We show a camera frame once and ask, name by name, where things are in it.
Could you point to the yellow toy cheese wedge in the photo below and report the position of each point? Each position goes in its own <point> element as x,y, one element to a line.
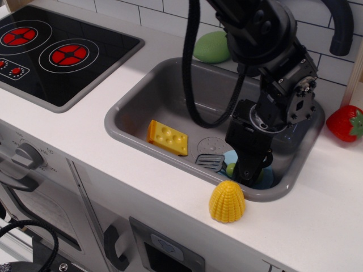
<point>167,138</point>

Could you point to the light blue plate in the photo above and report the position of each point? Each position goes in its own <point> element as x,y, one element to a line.
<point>264,181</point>

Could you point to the grey toy oven door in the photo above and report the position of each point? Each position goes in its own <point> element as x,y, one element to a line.
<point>50,204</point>

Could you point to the red toy strawberry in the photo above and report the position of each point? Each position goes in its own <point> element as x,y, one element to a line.
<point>346,123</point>

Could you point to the grey dishwasher panel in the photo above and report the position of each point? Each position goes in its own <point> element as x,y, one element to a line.
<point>160,253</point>

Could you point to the green toy lime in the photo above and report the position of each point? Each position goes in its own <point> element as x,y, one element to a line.
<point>212,48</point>

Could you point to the green handled grey spatula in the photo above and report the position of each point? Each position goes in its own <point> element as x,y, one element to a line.
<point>219,163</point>

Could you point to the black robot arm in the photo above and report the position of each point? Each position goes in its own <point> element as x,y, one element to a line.
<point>286,94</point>

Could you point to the yellow toy corn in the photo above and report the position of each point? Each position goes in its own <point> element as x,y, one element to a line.
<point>227,202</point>

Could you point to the dark grey cabinet handle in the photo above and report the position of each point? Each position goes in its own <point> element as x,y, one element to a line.
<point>110,237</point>

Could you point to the grey oven door handle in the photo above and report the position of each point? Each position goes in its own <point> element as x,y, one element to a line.
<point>19,181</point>

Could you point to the grey oven knob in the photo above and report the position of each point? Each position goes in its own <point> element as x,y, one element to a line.
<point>27,157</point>

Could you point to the black toy faucet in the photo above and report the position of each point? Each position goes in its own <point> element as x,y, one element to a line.
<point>341,28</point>

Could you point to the black toy stovetop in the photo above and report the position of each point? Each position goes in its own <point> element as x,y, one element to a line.
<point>54,61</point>

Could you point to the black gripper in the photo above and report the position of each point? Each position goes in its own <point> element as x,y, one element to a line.
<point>253,147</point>

